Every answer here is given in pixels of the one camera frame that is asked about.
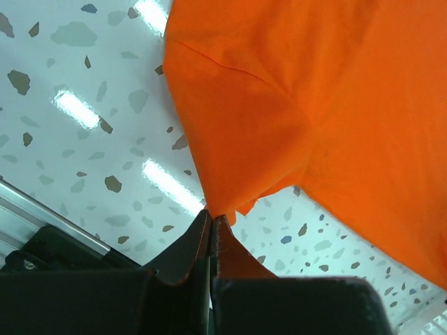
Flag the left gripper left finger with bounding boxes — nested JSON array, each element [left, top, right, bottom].
[[142, 209, 212, 334]]

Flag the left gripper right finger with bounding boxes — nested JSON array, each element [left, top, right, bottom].
[[210, 214, 280, 335]]

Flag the orange t shirt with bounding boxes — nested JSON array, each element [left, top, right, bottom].
[[163, 1, 446, 288]]

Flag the aluminium frame rail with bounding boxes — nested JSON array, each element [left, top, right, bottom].
[[1, 179, 111, 256]]

